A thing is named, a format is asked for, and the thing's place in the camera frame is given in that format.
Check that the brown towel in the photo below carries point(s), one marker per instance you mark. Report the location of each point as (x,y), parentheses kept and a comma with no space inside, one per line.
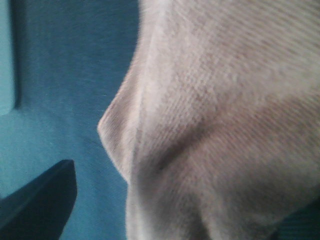
(216,125)

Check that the white plastic storage bin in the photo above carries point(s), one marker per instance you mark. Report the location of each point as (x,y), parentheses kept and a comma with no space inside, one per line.
(7,74)

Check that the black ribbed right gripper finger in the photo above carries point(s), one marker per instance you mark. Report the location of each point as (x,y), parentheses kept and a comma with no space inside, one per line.
(40,209)

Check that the dark grey table cloth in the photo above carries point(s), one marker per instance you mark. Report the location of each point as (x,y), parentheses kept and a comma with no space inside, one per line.
(71,59)

